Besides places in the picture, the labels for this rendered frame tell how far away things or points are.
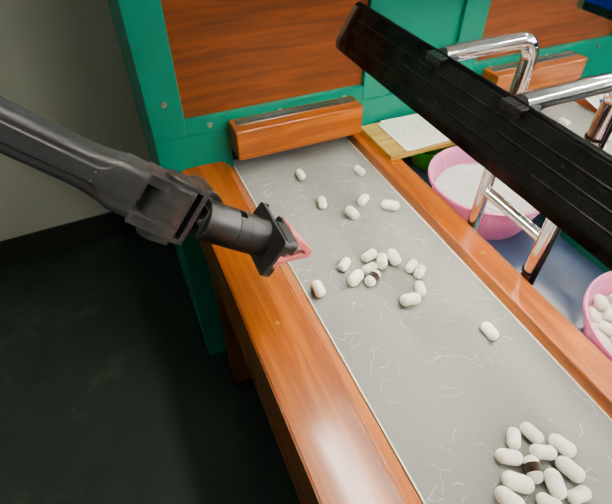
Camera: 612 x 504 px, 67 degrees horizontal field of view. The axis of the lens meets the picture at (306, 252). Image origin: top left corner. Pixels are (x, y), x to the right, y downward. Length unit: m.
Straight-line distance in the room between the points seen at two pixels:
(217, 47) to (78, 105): 0.95
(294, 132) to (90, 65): 0.95
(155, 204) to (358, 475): 0.41
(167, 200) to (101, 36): 1.27
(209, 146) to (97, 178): 0.54
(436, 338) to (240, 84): 0.64
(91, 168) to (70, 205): 1.51
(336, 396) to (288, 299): 0.19
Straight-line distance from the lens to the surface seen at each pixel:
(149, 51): 0.97
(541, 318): 0.83
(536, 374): 0.80
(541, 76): 1.43
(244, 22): 1.00
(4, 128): 0.57
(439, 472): 0.68
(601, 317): 0.92
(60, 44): 1.80
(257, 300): 0.77
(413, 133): 1.18
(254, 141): 1.02
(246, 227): 0.63
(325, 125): 1.08
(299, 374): 0.69
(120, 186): 0.57
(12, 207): 2.07
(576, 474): 0.72
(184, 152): 1.06
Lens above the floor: 1.36
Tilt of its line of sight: 44 degrees down
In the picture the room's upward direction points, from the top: straight up
